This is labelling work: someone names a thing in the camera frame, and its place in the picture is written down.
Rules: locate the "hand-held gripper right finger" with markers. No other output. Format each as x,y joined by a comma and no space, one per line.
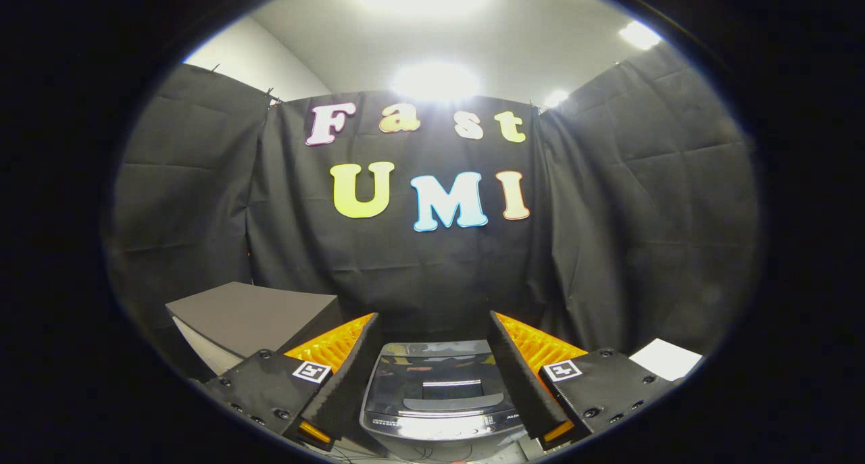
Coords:
517,376

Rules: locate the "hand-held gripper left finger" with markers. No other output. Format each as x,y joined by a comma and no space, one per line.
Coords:
348,376

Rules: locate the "dark washing machine lid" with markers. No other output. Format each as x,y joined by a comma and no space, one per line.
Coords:
432,376

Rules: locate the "grey washing machine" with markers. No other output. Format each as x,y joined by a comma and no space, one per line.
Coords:
432,429

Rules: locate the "grey box stand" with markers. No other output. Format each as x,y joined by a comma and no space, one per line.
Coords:
250,312

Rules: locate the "white paper sheet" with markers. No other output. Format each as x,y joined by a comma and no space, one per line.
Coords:
665,359

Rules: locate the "black backdrop cloth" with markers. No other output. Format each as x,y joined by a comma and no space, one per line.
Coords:
608,214

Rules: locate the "small ceiling light panel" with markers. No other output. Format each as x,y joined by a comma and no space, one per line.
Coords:
556,98

